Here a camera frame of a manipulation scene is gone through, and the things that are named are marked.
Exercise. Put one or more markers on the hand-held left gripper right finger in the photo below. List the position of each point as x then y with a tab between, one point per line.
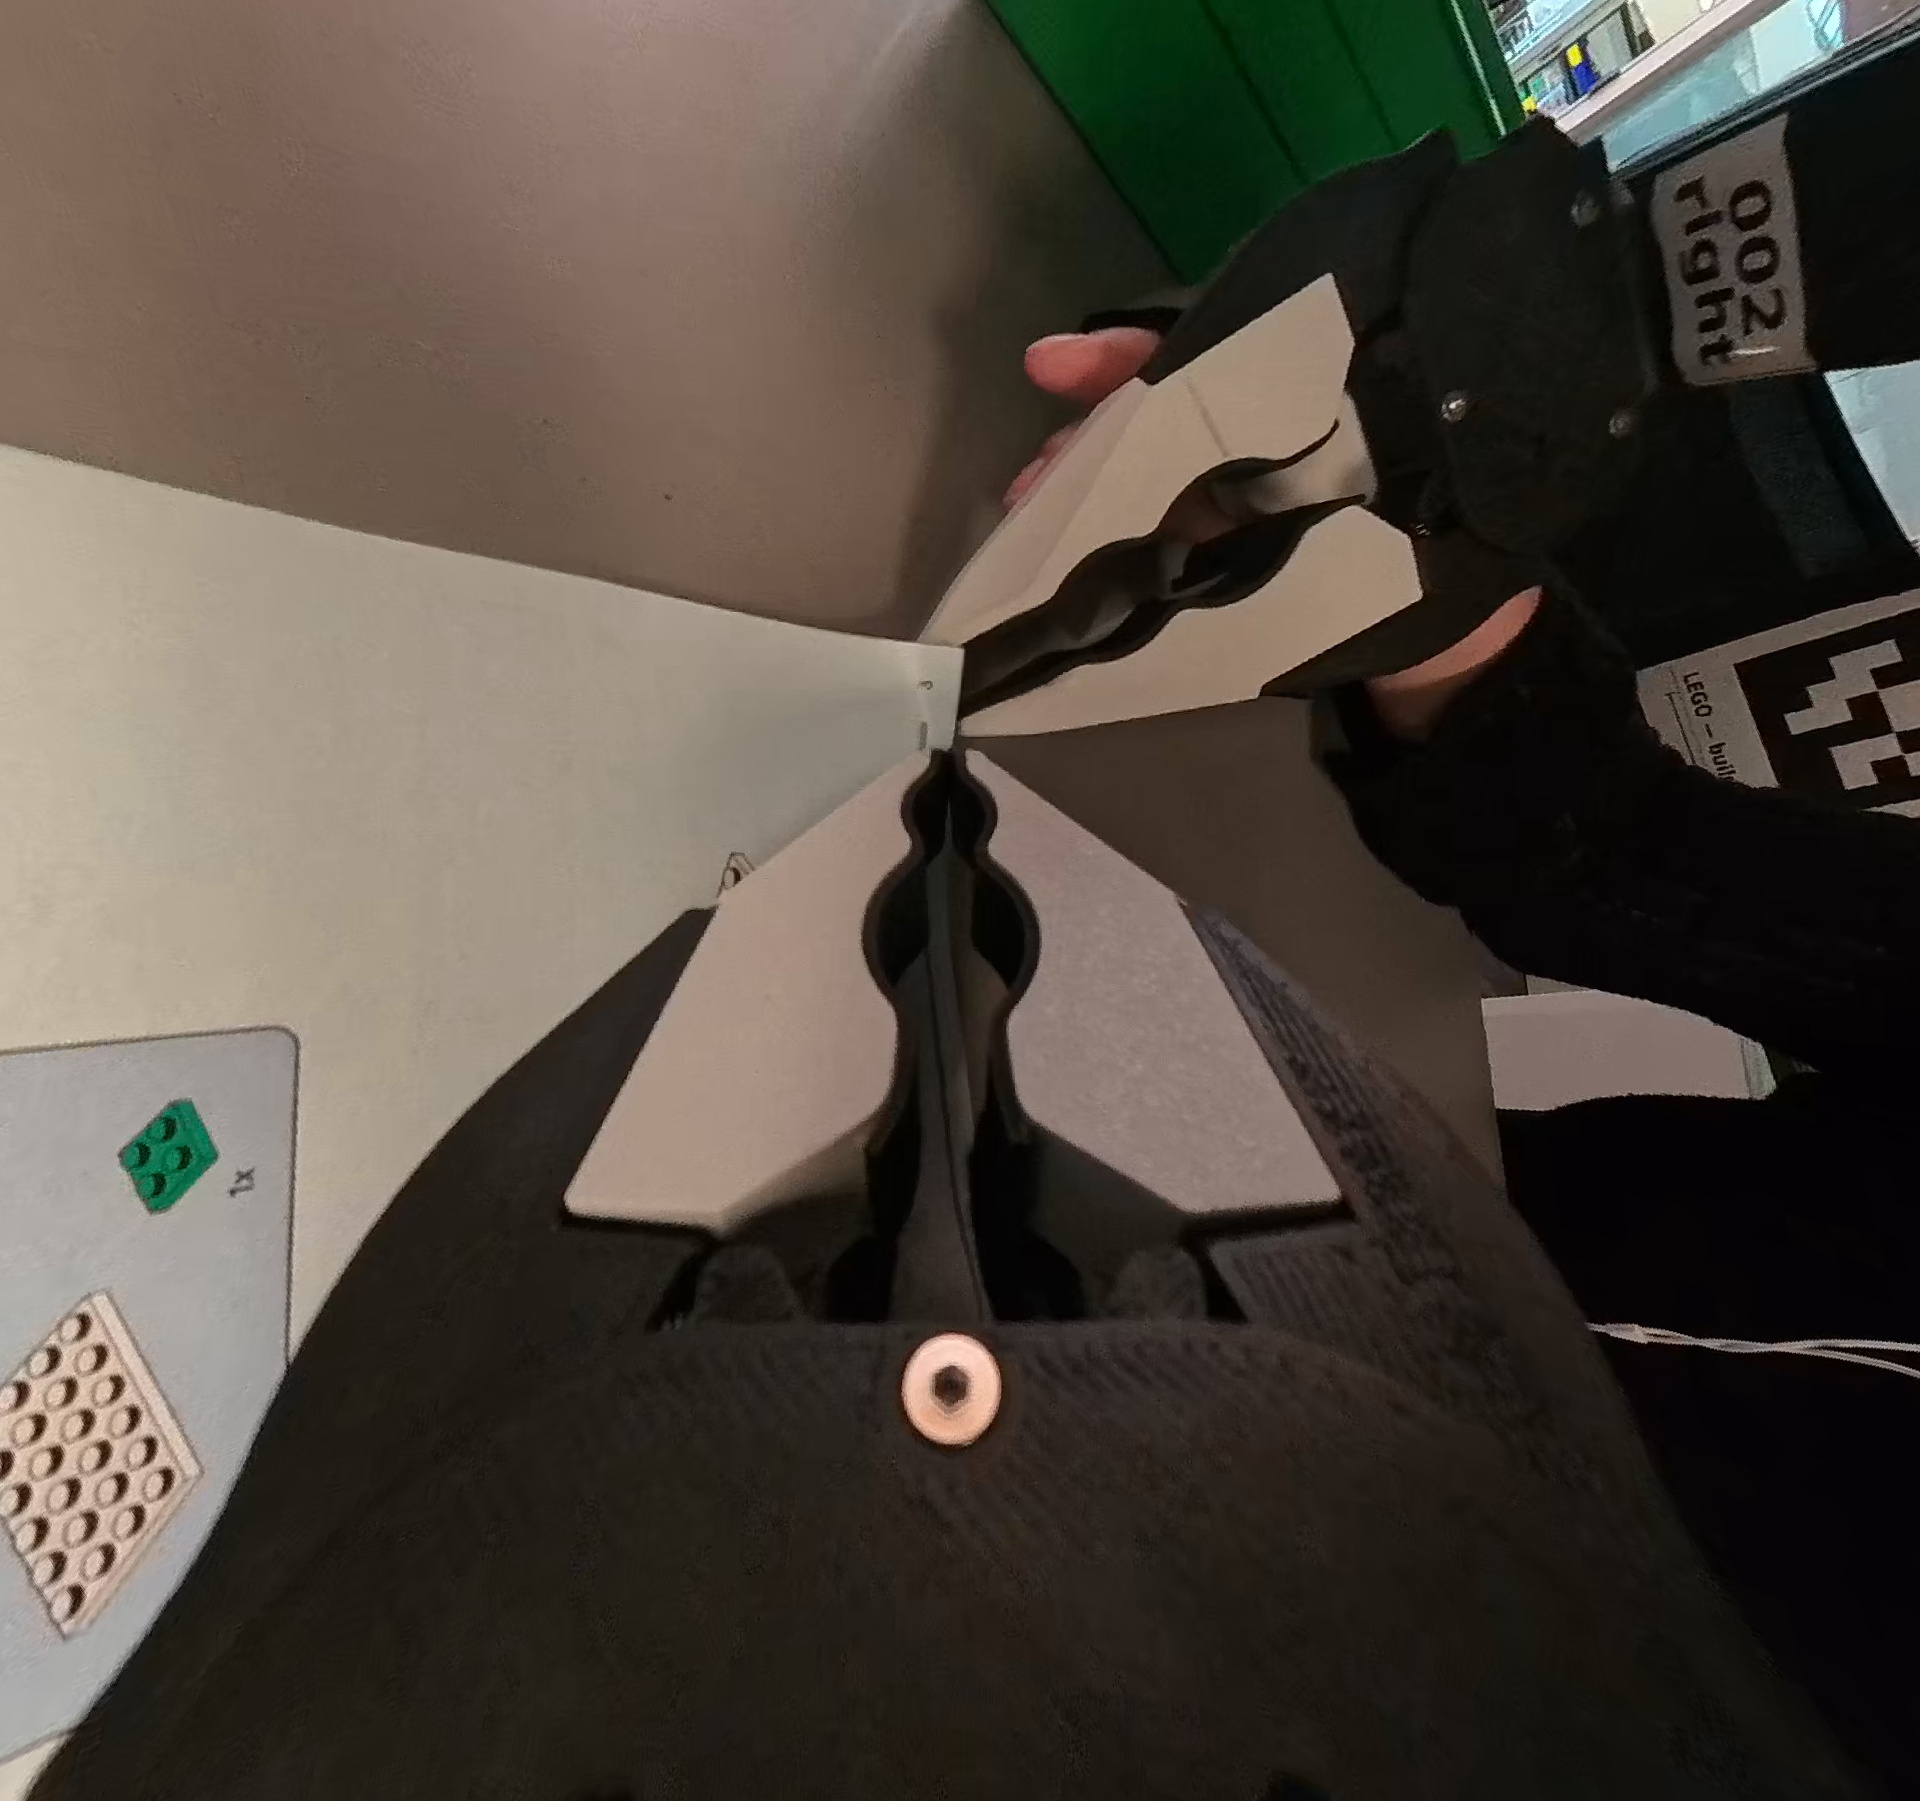
1156	1050

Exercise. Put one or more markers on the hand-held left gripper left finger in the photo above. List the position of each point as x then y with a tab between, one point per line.
750	1050

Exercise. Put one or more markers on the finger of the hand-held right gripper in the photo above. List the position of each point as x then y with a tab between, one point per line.
1201	421
1278	617

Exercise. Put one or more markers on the lego instruction booklet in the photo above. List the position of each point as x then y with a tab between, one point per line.
377	725

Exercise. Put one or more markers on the person's right forearm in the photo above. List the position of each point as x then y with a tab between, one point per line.
1653	901

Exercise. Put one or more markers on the person's right hand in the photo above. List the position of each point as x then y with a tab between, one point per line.
1086	361

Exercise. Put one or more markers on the white paper sheet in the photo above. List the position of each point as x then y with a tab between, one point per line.
1617	1057

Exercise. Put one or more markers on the printed marker card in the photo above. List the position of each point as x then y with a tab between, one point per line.
1848	710

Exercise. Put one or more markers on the person's dark clothing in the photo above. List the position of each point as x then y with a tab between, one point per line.
1772	1562

